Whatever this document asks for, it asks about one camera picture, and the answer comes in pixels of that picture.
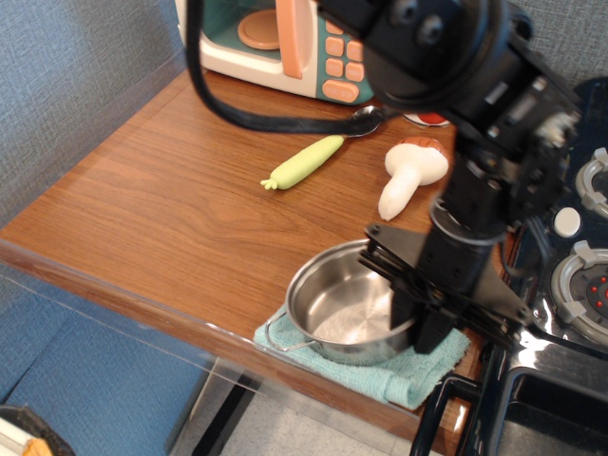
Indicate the toy mushroom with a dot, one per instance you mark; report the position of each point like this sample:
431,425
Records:
413,162

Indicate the tomato sauce can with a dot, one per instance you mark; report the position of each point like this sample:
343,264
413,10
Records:
427,120

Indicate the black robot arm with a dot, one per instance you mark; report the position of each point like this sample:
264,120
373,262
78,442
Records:
515,118

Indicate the silver steel pot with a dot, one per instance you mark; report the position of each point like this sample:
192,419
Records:
340,309

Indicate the teal toy microwave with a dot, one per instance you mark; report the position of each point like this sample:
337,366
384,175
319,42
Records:
283,45

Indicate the orange object in black tray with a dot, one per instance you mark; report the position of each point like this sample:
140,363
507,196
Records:
23,432

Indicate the black toy stove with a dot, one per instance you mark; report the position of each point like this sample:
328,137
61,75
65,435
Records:
548,395

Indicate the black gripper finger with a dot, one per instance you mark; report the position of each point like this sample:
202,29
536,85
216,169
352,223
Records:
403,305
435,325

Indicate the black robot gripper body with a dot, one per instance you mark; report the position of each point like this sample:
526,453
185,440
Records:
444,270

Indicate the spoon with green handle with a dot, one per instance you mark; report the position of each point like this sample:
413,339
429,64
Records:
301,165

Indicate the light blue towel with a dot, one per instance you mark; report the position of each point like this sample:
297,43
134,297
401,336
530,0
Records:
405,380

